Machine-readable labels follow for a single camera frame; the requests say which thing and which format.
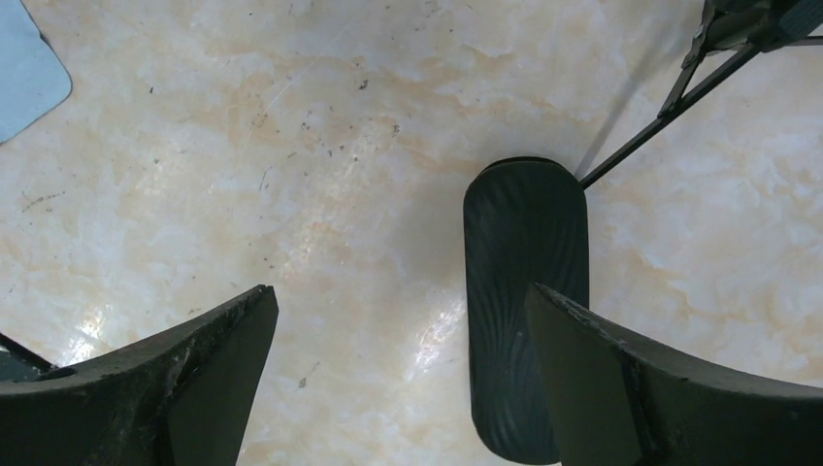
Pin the blue cleaning cloth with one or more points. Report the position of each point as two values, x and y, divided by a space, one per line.
33 79

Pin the black microphone on tripod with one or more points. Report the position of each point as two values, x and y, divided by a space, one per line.
730 34

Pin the black textured glasses case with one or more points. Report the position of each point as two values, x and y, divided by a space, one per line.
525 222

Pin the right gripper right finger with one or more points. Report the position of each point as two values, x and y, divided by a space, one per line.
617 397

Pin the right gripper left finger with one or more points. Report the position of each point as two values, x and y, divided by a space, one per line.
180 397

